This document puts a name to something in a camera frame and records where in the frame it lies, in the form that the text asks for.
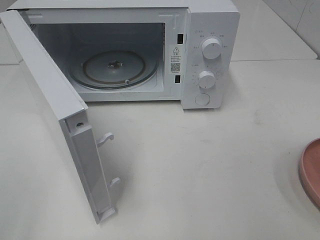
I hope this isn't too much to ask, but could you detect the round white door release button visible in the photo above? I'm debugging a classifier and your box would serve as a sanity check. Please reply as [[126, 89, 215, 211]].
[[195, 93, 210, 106]]

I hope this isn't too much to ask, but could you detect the white timer knob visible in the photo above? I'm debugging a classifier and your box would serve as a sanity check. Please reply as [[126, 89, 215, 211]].
[[198, 70, 216, 89]]

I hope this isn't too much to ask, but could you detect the pink round plate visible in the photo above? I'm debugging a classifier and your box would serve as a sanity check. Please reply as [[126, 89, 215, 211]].
[[298, 138, 320, 210]]

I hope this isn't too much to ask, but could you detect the glass microwave turntable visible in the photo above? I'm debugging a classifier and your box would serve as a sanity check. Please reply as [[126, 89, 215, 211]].
[[68, 50, 159, 90]]

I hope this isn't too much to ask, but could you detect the white microwave oven body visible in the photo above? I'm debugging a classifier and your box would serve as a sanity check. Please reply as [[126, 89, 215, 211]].
[[6, 0, 240, 109]]

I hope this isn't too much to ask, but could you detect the white upper power knob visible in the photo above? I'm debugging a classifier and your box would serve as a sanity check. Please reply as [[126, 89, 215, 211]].
[[201, 36, 223, 60]]

